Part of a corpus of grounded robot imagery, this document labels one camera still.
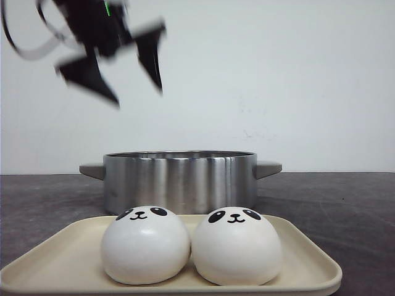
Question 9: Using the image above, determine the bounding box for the cream rectangular plastic tray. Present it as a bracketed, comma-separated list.
[1, 216, 343, 295]

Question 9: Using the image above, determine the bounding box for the stainless steel steamer pot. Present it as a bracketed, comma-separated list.
[79, 150, 282, 214]

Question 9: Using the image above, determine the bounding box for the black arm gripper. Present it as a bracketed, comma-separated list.
[54, 1, 166, 109]

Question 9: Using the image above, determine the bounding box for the panda bun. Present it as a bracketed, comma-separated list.
[101, 205, 191, 285]
[191, 207, 283, 286]

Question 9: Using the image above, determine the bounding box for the black looped cable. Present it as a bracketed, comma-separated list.
[0, 0, 81, 62]

